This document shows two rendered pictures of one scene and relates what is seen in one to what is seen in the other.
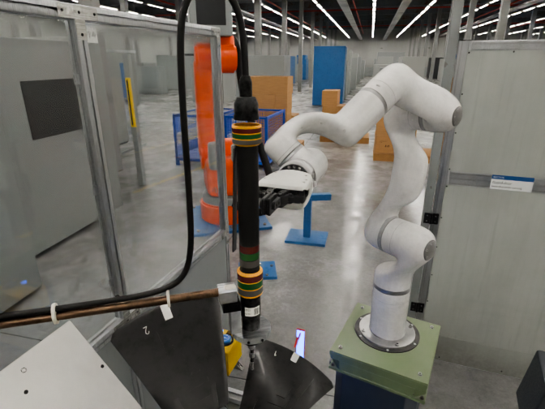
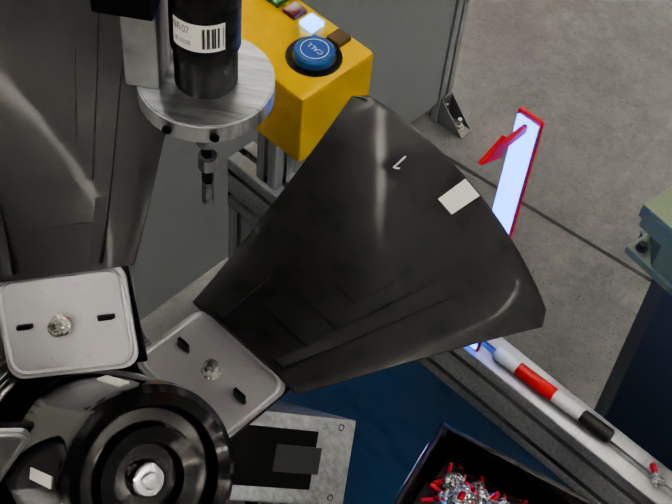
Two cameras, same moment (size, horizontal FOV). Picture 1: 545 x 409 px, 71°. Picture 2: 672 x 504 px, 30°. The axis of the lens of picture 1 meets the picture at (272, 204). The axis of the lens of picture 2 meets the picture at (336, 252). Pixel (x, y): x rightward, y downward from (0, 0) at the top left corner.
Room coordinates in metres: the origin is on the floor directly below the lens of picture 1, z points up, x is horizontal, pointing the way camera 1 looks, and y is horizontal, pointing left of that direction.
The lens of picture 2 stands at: (0.16, -0.18, 1.91)
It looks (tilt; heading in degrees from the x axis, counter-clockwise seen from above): 52 degrees down; 19
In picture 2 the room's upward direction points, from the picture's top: 6 degrees clockwise
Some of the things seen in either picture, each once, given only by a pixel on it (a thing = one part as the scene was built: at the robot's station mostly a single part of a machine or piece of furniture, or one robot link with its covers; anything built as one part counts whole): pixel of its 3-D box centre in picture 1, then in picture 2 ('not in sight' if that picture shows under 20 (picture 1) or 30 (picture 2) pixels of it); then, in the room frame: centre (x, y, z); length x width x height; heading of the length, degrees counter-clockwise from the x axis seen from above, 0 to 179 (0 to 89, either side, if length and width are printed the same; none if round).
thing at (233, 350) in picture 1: (212, 350); (279, 70); (1.00, 0.19, 1.02); 0.16 x 0.10 x 0.11; 70
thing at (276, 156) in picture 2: not in sight; (276, 138); (1.00, 0.19, 0.92); 0.03 x 0.03 x 0.12; 70
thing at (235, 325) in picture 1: (245, 309); (184, 18); (0.56, 0.05, 1.50); 0.09 x 0.07 x 0.10; 105
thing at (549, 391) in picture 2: not in sight; (552, 393); (0.87, -0.18, 0.87); 0.14 x 0.01 x 0.01; 72
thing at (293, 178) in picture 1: (287, 187); not in sight; (0.76, -0.03, 1.66); 0.11 x 0.10 x 0.07; 160
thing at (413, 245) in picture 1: (403, 257); not in sight; (1.09, -0.42, 1.31); 0.19 x 0.12 x 0.24; 36
